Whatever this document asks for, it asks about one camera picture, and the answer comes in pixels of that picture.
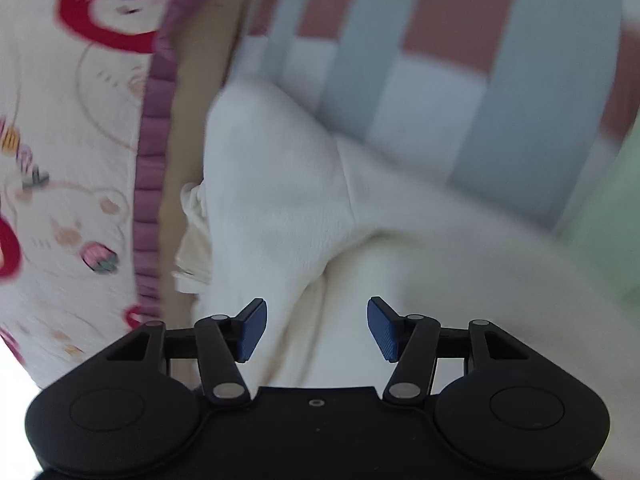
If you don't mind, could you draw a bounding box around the checked bed sheet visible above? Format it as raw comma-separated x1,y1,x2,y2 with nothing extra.
225,0,631,241

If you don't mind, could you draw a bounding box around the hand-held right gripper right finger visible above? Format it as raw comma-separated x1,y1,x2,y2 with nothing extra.
366,296,531,407

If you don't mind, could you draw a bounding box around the light green garment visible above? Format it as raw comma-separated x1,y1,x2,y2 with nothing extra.
555,120,640,306

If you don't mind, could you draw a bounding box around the cream bear print cover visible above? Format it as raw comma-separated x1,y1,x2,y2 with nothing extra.
0,0,221,391

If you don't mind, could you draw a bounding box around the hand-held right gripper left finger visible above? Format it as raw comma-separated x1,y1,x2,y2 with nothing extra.
105,298,268,407

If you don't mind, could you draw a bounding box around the white fluffy towel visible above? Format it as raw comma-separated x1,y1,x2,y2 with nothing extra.
172,77,616,411

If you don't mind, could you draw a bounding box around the beige upholstered headboard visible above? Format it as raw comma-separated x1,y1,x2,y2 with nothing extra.
157,0,258,311

